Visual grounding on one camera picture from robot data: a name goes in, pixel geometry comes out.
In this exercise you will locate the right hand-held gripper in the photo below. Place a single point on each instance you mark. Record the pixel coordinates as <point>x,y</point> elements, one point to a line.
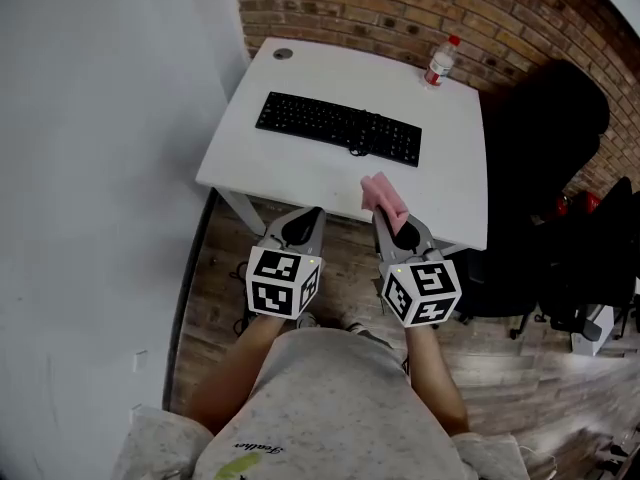
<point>425,288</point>

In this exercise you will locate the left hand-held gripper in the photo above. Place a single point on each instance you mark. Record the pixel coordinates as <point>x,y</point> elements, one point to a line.
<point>282,278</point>

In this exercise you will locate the pink cloth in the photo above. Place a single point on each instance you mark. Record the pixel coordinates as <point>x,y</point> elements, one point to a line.
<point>384,195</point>

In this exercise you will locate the black keyboard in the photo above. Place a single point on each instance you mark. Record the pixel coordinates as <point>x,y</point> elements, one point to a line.
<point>330,123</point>

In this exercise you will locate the person's left forearm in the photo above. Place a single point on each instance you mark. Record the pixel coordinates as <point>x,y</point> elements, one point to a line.
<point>235,373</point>

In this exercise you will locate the person's right forearm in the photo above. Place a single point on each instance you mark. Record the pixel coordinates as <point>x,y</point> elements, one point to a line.
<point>435,373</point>

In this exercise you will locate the person's left shoe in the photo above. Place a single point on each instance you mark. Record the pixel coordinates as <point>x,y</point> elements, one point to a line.
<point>306,320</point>

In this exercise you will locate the white table leg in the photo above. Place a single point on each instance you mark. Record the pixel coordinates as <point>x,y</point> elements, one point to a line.
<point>452,249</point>
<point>245,213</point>

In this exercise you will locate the black baseboard strip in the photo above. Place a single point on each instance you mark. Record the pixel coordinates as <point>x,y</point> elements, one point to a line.
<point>187,288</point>

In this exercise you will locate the large black office chair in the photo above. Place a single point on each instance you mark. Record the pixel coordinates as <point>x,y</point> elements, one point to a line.
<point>540,168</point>

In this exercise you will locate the clear plastic water bottle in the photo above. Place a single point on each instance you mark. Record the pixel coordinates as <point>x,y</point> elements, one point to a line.
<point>440,64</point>

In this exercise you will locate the grey round desk grommet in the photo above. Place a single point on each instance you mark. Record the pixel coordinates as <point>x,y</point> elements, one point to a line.
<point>282,53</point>

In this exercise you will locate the red object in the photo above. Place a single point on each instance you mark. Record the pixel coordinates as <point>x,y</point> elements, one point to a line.
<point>590,202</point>

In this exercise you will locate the small black office chair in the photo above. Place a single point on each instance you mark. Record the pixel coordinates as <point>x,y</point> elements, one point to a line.
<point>595,263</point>

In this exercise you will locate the white box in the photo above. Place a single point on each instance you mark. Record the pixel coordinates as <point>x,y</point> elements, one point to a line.
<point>592,333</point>

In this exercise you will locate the white wall outlet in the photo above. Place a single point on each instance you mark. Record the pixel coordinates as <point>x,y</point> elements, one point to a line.
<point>140,360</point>

